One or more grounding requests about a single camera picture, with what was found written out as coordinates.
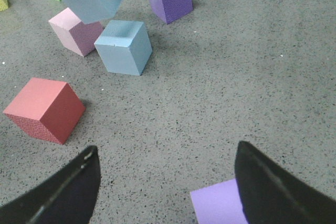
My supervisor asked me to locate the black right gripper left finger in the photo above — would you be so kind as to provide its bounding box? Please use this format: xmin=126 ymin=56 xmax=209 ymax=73
xmin=1 ymin=145 xmax=101 ymax=223

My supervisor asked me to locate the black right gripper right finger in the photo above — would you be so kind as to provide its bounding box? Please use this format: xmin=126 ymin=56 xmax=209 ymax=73
xmin=235 ymin=141 xmax=335 ymax=223

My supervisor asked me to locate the light blue foam cube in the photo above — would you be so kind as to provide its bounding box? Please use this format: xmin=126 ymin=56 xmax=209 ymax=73
xmin=94 ymin=20 xmax=152 ymax=76

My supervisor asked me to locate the purple foam cube near right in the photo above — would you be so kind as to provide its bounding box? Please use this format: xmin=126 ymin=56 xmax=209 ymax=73
xmin=190 ymin=179 xmax=247 ymax=224

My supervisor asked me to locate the yellow foam cube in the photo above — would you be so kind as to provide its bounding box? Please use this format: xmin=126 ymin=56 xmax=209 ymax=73
xmin=0 ymin=0 xmax=9 ymax=12

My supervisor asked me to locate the pink foam cube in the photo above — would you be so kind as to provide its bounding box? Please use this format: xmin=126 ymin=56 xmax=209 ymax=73
xmin=48 ymin=8 xmax=103 ymax=57

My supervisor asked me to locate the red textured foam cube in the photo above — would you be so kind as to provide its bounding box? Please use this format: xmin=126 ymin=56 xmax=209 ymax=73
xmin=3 ymin=78 xmax=85 ymax=145

